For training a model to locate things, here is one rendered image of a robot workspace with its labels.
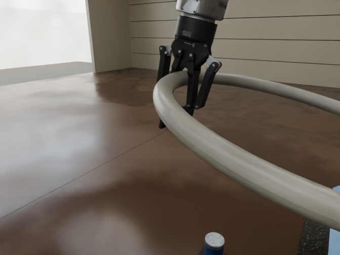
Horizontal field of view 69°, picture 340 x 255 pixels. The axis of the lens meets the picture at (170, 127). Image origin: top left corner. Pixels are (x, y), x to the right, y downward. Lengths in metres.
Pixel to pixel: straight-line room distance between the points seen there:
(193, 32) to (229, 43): 6.64
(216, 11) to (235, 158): 0.30
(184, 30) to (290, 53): 6.26
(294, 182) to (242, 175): 0.04
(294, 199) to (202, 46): 0.33
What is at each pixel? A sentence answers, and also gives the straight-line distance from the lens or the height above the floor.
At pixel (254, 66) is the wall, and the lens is 6.90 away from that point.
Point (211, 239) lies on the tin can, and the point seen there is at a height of 0.15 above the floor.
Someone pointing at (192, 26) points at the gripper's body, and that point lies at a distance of 0.46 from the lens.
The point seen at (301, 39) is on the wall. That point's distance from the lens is 6.66.
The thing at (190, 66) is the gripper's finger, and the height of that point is 1.09.
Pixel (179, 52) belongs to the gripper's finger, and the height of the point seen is 1.11.
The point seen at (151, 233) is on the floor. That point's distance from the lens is 1.65.
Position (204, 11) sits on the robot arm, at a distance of 0.46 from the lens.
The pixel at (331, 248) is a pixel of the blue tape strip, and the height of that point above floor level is 0.77.
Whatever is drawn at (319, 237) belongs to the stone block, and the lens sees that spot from 0.64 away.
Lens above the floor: 1.15
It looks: 21 degrees down
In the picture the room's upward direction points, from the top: straight up
